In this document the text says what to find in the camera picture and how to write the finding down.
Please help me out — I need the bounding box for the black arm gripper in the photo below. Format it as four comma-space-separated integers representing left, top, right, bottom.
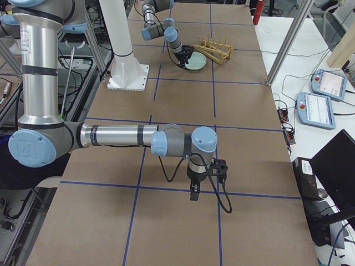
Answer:
186, 166, 209, 201

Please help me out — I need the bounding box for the teach pendant tablet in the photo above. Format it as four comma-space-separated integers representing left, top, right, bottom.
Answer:
296, 92, 336, 130
311, 69, 347, 101

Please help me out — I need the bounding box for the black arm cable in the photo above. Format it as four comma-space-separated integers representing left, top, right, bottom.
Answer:
157, 152, 233, 214

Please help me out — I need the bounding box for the aluminium frame post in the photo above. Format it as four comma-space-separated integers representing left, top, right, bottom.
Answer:
266, 0, 314, 86

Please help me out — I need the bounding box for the wooden dish rack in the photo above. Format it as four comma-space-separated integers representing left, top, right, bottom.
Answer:
193, 35, 234, 65

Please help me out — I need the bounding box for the red cylinder tube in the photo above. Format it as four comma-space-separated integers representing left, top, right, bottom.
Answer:
253, 0, 266, 25

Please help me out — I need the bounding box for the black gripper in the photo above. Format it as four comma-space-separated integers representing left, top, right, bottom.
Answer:
175, 50, 189, 68

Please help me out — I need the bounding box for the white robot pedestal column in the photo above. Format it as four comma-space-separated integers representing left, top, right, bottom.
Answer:
100, 1, 149, 91

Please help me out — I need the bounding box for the black small computer box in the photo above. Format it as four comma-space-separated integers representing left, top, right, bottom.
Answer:
292, 157, 319, 201

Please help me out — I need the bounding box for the black monitor on stand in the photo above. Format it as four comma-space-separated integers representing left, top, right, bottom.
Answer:
304, 129, 354, 249

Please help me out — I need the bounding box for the orange terminal connector block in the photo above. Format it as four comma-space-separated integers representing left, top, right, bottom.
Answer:
276, 100, 289, 122

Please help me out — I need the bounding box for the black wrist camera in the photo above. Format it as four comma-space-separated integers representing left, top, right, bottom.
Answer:
182, 45, 194, 58
209, 158, 228, 185

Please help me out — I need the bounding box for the far teach pendant tablet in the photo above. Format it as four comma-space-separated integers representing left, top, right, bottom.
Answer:
311, 69, 347, 101

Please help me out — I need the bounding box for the near teach pendant tablet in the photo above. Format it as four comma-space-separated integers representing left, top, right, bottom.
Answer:
296, 92, 336, 130

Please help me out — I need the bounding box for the light green plate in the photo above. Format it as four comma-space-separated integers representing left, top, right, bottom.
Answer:
185, 52, 207, 71

